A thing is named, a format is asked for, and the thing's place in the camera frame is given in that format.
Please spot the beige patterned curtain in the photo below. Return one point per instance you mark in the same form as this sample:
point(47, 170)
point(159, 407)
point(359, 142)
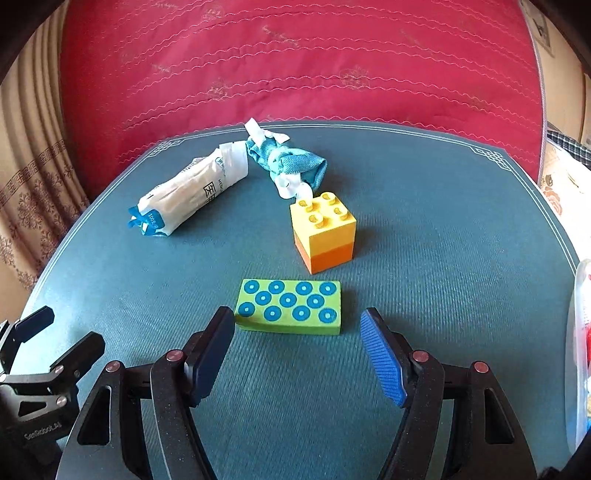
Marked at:
point(32, 198)

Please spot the teal cloth with white strips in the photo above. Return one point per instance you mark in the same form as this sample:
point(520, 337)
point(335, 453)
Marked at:
point(295, 164)

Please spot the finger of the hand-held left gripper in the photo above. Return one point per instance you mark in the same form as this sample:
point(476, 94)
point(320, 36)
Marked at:
point(81, 355)
point(32, 323)

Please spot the teal table mat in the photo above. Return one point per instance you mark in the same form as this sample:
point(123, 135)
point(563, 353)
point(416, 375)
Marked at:
point(438, 240)

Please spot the clear plastic container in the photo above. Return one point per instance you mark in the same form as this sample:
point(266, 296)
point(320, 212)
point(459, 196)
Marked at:
point(579, 360)

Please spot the yellow orange toy brick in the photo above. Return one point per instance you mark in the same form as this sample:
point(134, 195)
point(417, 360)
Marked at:
point(323, 235)

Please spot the green block with blue dots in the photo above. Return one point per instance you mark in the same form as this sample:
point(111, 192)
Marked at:
point(288, 307)

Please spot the red quilted blanket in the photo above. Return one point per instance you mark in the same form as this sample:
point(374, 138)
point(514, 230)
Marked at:
point(300, 64)

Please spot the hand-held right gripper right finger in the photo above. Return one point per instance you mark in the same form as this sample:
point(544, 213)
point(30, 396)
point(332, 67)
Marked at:
point(383, 364)

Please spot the white floral cloth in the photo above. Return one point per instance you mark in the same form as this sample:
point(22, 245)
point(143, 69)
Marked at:
point(565, 184)

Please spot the white blue cotton swab bag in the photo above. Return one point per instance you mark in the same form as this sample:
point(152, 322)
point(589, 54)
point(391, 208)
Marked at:
point(189, 194)

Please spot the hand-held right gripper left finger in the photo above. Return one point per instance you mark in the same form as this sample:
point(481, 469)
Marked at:
point(213, 357)

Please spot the plaid cloth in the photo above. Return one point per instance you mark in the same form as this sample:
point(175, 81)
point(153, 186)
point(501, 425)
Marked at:
point(570, 143)

